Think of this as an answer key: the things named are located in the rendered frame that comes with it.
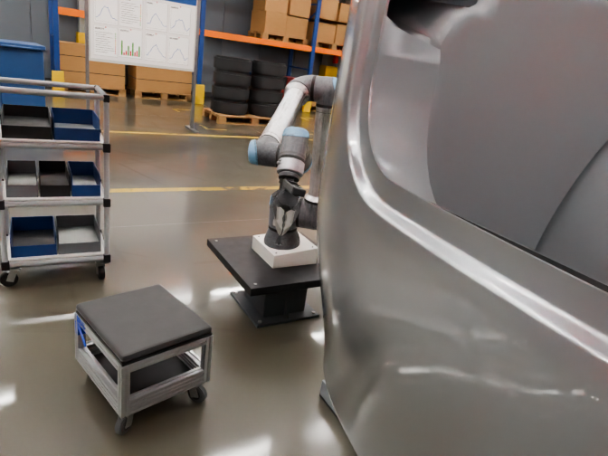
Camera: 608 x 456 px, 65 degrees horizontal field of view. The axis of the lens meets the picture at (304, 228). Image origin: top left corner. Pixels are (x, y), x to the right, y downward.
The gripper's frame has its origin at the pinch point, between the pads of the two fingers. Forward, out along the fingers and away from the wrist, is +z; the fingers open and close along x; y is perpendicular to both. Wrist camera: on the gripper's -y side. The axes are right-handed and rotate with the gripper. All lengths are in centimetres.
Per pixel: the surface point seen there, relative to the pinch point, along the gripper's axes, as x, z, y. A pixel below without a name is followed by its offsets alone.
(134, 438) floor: 28, 74, 41
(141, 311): 34, 31, 47
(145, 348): 32, 43, 27
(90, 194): 68, -26, 122
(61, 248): 76, 3, 136
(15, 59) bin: 214, -243, 465
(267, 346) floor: -27, 37, 80
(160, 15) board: 71, -367, 468
